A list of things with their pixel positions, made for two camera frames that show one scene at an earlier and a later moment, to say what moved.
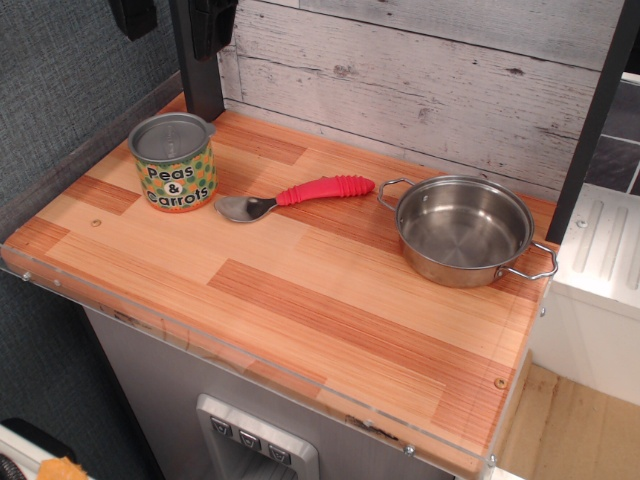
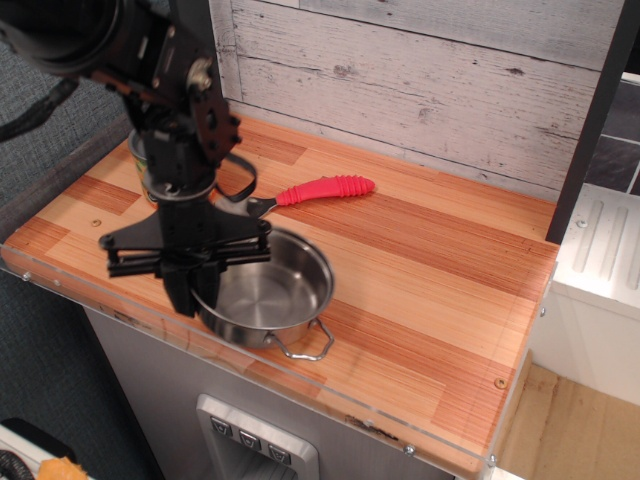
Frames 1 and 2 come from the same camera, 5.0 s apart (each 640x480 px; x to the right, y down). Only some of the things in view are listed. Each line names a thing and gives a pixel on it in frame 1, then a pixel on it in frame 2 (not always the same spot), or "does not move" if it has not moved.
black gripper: (212, 24) → (184, 235)
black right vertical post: (591, 136) does not move
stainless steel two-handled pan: (464, 231) → (278, 301)
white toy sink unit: (590, 329) does not move
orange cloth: (60, 468) does not move
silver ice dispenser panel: (242, 446) does not move
